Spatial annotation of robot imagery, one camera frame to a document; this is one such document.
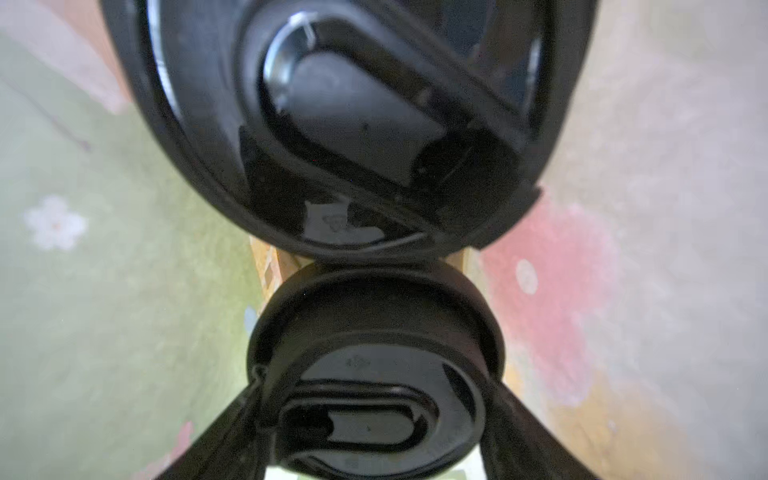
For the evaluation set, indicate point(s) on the pulp cup carrier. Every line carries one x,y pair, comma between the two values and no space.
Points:
274,266

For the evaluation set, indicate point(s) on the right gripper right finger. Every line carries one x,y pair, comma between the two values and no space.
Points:
516,445

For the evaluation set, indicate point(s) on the black cup lid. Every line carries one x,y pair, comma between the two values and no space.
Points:
357,131
378,372

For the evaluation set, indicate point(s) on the white illustrated paper bag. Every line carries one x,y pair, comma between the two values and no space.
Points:
633,298

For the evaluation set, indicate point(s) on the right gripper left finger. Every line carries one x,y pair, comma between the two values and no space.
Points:
235,446

